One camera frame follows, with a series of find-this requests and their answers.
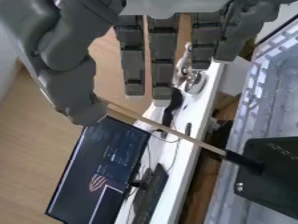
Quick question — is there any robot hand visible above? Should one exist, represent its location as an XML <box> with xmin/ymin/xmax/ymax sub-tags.
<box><xmin>0</xmin><ymin>0</ymin><xmax>294</xmax><ymax>127</ymax></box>

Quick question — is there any wooden chopstick with black end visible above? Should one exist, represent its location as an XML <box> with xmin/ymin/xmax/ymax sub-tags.
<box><xmin>105</xmin><ymin>105</ymin><xmax>266</xmax><ymax>175</ymax></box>

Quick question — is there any small white jointed device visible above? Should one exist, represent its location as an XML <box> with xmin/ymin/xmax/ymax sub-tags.
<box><xmin>172</xmin><ymin>42</ymin><xmax>208</xmax><ymax>95</ymax></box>

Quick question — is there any white desk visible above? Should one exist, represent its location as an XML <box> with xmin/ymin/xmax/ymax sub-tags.
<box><xmin>113</xmin><ymin>61</ymin><xmax>226</xmax><ymax>224</ymax></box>

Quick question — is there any black keyboard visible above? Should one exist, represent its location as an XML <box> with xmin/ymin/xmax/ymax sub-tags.
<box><xmin>129</xmin><ymin>162</ymin><xmax>170</xmax><ymax>224</ymax></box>

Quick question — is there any clear box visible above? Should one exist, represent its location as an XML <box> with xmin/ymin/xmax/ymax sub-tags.
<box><xmin>204</xmin><ymin>23</ymin><xmax>298</xmax><ymax>224</ymax></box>

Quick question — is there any black plate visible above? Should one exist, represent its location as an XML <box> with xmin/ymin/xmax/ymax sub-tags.
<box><xmin>232</xmin><ymin>135</ymin><xmax>298</xmax><ymax>221</ymax></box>

